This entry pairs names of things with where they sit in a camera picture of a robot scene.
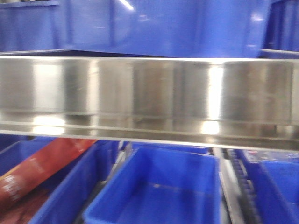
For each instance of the stainless steel shelf front rail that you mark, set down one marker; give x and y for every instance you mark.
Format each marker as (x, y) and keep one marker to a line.
(217, 102)

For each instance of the large blue plastic bin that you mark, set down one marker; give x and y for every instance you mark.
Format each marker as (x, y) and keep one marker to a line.
(170, 28)

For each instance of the blue bin lower left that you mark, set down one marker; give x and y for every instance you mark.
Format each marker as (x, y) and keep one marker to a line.
(59, 199)

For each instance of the blue bin lower right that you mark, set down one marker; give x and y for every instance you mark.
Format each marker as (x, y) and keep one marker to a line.
(270, 183)

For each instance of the red packaged item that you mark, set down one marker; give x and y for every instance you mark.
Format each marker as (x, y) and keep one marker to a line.
(40, 166)

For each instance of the blue bin lower centre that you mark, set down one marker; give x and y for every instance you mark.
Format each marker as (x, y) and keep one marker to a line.
(160, 186)

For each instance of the blue ribbed crate right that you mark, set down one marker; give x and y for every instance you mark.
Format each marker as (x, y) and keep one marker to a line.
(282, 31)

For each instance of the roller track lower shelf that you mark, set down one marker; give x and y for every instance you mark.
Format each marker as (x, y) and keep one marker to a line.
(237, 206)

